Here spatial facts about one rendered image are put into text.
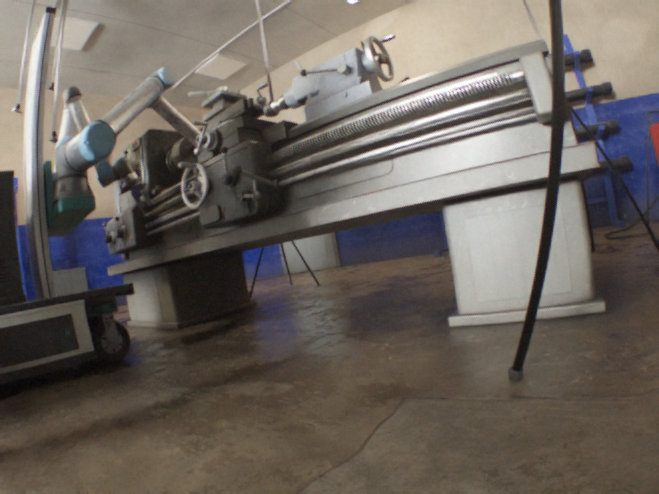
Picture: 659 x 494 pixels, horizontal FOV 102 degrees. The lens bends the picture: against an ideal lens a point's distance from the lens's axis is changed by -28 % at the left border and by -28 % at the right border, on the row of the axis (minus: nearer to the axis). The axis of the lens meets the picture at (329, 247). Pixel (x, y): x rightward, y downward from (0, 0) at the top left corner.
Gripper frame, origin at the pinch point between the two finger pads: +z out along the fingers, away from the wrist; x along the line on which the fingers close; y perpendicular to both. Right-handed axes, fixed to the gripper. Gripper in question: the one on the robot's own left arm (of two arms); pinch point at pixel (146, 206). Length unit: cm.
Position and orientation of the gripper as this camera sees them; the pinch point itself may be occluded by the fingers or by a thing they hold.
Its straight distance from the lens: 228.0
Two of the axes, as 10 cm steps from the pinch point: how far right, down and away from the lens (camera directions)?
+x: -6.5, 2.3, 7.2
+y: 5.5, -5.1, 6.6
